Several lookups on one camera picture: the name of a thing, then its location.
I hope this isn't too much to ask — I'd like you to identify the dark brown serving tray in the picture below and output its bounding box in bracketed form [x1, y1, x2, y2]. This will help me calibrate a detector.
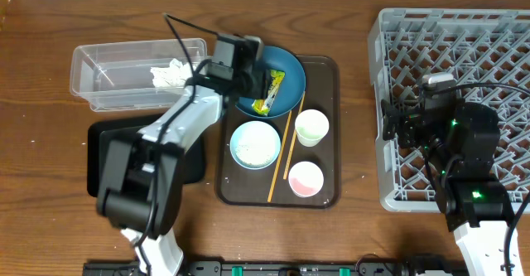
[216, 56, 341, 209]

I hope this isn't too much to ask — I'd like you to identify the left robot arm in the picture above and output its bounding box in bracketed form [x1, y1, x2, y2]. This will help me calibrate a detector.
[96, 33, 271, 275]

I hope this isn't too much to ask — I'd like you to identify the white cup green inside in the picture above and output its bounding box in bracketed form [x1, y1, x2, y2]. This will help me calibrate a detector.
[295, 109, 330, 148]

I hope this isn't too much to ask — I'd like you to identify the dark blue plate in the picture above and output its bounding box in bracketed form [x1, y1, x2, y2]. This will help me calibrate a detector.
[235, 46, 306, 119]

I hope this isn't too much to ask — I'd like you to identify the grey dishwasher rack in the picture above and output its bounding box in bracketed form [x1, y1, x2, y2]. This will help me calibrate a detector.
[368, 8, 529, 212]

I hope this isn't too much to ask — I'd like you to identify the clear plastic bin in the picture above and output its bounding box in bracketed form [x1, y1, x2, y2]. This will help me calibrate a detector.
[70, 38, 207, 112]

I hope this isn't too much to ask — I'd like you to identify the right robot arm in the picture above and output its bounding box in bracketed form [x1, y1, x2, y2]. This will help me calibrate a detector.
[381, 99, 523, 275]

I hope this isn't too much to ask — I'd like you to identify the black plastic bin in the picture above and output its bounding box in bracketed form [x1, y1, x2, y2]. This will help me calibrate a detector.
[87, 114, 207, 197]

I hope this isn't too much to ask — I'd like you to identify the yellow green snack wrapper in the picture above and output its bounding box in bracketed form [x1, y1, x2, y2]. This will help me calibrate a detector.
[252, 70, 286, 116]

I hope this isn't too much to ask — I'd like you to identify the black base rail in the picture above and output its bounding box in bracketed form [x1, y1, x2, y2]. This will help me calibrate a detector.
[81, 259, 469, 276]

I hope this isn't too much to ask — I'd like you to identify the white cup pink inside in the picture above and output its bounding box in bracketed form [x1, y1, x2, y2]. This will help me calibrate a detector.
[287, 162, 324, 198]

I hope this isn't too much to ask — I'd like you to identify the light blue bowl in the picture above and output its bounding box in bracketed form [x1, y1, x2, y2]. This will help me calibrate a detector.
[229, 121, 281, 170]

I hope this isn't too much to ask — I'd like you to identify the white tissue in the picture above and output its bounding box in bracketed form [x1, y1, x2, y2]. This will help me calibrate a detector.
[150, 58, 193, 88]

